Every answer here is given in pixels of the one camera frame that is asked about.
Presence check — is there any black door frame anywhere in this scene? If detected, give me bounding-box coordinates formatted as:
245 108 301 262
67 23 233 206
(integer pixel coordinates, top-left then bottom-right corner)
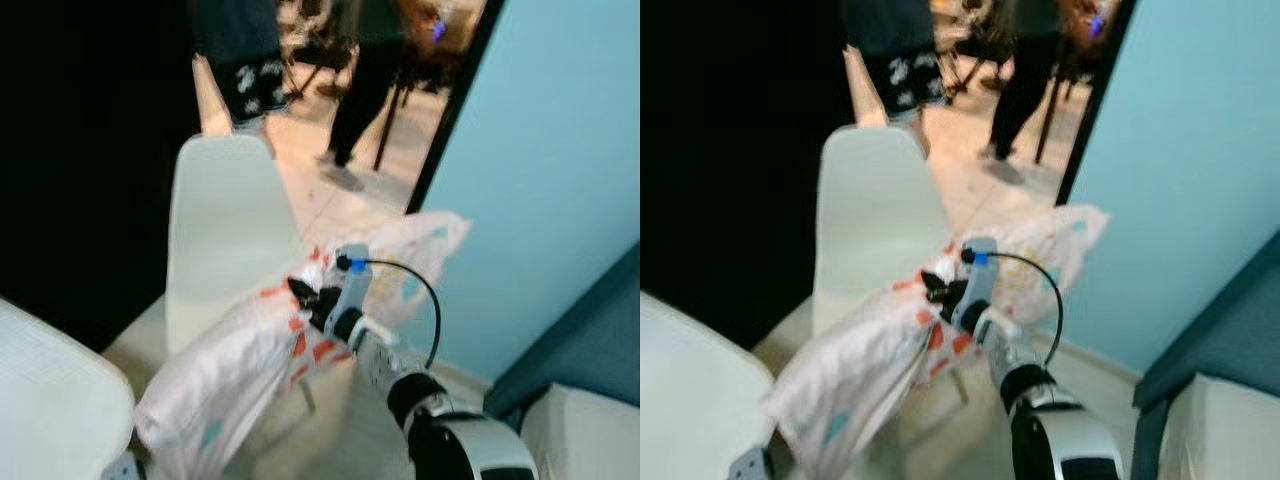
404 0 507 215
1054 0 1142 207

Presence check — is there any mattress with white sheet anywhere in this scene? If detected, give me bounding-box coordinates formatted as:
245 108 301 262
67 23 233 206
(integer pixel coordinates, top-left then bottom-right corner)
1158 372 1280 480
519 382 641 480

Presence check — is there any black door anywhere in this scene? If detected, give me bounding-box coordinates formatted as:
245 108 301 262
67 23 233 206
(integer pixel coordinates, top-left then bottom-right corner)
640 0 862 348
0 0 217 353

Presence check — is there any white plastic chair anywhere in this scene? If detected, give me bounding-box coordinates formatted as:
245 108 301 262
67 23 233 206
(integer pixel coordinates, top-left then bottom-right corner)
750 125 976 403
100 133 321 416

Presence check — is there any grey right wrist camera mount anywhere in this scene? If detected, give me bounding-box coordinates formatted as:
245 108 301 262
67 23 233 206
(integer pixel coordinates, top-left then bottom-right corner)
333 243 376 326
954 237 1001 332

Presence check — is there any person in black trousers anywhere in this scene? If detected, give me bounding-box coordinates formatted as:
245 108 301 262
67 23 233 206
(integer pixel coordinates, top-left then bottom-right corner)
977 0 1067 187
317 0 413 193

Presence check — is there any person in patterned shorts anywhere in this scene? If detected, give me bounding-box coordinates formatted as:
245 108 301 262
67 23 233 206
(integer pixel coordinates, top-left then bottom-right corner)
842 0 947 132
191 0 292 138

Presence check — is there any blue-grey fabric bed headboard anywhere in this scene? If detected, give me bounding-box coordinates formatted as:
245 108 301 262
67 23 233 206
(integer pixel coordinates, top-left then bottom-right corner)
484 244 641 417
1132 231 1280 480

